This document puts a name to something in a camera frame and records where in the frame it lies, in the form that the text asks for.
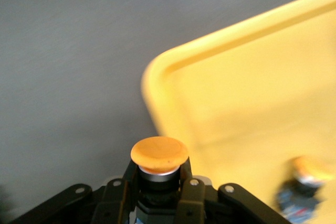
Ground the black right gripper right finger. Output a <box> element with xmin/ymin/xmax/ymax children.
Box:
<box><xmin>177</xmin><ymin>156</ymin><xmax>290</xmax><ymax>224</ymax></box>

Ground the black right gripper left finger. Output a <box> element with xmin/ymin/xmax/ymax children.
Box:
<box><xmin>7</xmin><ymin>159</ymin><xmax>139</xmax><ymax>224</ymax></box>

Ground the yellow push button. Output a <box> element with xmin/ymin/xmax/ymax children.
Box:
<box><xmin>275</xmin><ymin>155</ymin><xmax>334</xmax><ymax>220</ymax></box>
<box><xmin>130</xmin><ymin>135</ymin><xmax>190</xmax><ymax>224</ymax></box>

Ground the yellow plastic tray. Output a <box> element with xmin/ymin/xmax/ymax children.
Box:
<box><xmin>140</xmin><ymin>0</ymin><xmax>336</xmax><ymax>224</ymax></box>

